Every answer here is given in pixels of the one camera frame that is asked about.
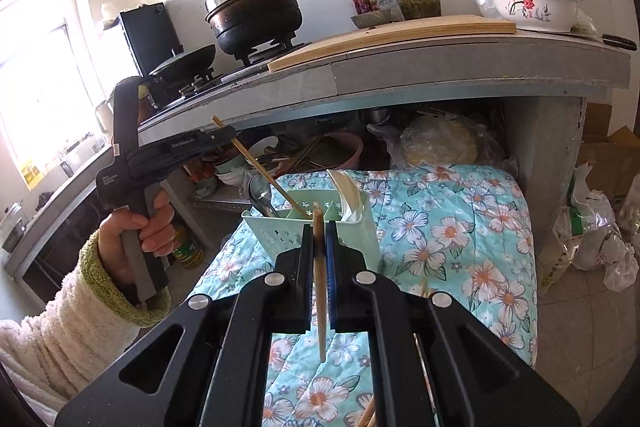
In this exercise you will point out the white shell-shaped rice scoop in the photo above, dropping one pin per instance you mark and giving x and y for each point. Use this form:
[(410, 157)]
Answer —
[(345, 187)]

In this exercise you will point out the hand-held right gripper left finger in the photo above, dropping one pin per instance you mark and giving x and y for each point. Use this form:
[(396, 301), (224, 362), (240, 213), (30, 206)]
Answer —
[(295, 287)]

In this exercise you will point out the small steel pot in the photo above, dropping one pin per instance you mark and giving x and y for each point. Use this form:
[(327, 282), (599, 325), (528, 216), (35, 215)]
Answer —
[(380, 117)]

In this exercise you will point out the plastic bag of flatbread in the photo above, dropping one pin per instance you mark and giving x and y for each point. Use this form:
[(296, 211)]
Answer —
[(440, 142)]

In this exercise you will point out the gas stove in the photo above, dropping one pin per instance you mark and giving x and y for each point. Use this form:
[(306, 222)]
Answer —
[(260, 54)]

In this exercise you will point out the large metal spoon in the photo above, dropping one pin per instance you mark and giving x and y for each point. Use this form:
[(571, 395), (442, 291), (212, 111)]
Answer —
[(260, 192)]

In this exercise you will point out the person's left hand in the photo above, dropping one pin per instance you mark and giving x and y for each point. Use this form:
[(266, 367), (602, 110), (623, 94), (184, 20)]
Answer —
[(112, 237)]

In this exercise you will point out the wooden cutting board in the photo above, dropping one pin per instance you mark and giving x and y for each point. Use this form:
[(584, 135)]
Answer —
[(400, 34)]

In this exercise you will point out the black wok with lid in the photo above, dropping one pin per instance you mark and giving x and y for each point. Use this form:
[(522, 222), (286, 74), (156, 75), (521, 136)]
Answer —
[(185, 62)]

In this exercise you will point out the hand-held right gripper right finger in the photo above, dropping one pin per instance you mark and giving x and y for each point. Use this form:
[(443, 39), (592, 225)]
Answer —
[(335, 287)]

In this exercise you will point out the person's left forearm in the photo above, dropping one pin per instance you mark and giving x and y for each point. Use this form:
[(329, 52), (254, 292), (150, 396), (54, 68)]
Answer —
[(60, 337)]

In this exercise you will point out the cardboard box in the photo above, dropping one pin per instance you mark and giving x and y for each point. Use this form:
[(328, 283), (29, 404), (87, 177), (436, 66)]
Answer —
[(610, 147)]

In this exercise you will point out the stack of ceramic bowls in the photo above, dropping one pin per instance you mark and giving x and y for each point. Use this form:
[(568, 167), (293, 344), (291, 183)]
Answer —
[(230, 167)]

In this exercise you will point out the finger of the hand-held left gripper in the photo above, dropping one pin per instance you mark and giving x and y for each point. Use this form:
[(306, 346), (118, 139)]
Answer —
[(190, 147)]

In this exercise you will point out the floral turquoise blanket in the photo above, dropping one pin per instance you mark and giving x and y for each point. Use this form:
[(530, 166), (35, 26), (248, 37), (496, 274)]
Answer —
[(450, 257)]

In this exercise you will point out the window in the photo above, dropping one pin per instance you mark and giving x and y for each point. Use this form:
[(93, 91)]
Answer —
[(35, 97)]

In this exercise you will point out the wooden chopstick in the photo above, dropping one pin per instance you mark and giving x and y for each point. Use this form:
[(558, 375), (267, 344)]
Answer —
[(320, 267), (260, 167)]

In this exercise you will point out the black pot with steel lid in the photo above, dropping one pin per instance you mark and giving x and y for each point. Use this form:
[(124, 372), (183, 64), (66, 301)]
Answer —
[(260, 22)]

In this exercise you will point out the black metal box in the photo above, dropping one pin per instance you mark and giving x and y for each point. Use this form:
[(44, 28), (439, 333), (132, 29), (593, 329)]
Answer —
[(150, 37)]

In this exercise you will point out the green perforated utensil holder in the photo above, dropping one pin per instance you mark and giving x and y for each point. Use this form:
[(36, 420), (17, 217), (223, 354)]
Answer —
[(265, 232)]

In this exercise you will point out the cooking oil bottle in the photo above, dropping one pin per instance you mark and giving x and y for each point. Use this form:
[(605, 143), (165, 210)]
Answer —
[(189, 249)]

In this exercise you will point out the bundle of wooden chopsticks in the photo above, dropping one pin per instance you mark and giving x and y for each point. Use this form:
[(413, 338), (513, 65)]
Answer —
[(369, 414)]

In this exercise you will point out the pink plastic basin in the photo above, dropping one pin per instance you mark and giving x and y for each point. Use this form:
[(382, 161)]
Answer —
[(345, 152)]

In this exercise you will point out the pile of plastic bags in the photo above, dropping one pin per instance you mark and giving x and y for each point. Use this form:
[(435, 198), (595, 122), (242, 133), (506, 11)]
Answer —
[(590, 237)]

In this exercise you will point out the floral enamel basin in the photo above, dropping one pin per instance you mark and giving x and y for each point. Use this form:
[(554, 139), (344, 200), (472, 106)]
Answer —
[(530, 14)]

